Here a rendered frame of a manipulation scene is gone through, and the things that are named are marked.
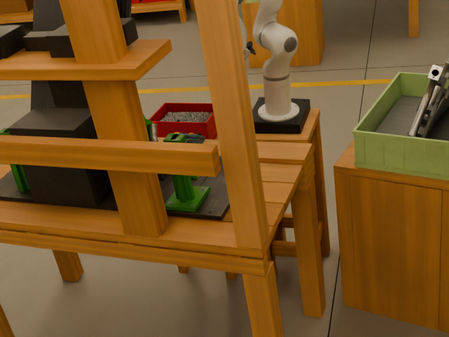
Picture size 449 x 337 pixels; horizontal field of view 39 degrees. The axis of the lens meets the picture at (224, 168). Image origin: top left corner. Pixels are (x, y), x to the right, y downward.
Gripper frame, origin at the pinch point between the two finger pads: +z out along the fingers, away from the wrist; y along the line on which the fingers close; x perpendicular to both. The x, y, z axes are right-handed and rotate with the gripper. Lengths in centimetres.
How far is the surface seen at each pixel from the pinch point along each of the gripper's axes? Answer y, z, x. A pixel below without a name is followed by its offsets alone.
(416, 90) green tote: 38, 53, -52
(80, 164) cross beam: -48, -87, -23
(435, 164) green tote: 24, 3, -90
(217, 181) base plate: -35, -33, -42
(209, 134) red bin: -38.0, 5.5, -7.8
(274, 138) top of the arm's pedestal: -17.0, 8.3, -32.3
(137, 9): -121, 355, 343
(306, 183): -16, -7, -61
